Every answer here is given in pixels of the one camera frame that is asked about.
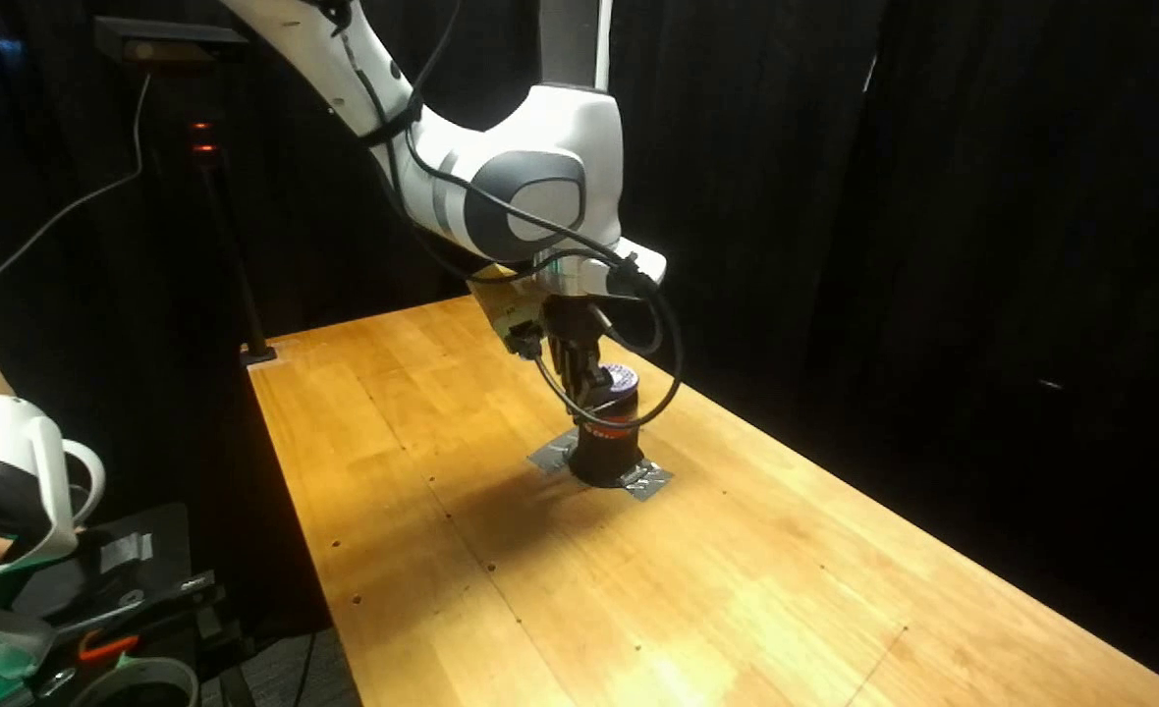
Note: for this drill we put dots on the large grey duct tape piece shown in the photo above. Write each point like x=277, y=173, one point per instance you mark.
x=647, y=480

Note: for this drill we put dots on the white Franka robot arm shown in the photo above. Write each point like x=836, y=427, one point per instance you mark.
x=562, y=129

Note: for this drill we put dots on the black tripod stand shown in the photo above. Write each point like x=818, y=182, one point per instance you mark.
x=228, y=248

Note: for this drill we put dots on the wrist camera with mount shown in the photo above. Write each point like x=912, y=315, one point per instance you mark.
x=507, y=311

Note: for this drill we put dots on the white rounded device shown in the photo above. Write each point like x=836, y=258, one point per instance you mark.
x=10, y=455

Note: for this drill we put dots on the small grey duct tape piece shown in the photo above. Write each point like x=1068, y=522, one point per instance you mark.
x=557, y=454

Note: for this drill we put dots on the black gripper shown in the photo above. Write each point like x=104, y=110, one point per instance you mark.
x=579, y=320

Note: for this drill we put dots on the black curtain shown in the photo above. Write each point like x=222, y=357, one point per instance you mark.
x=945, y=199

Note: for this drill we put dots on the black equipment case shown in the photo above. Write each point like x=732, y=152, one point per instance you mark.
x=133, y=573

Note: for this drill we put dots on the dark round bowl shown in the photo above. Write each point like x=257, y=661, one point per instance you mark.
x=139, y=679

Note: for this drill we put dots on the black cup with red band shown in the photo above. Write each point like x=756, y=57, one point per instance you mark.
x=604, y=444

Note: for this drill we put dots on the black mounted box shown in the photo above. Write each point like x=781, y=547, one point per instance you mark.
x=165, y=40

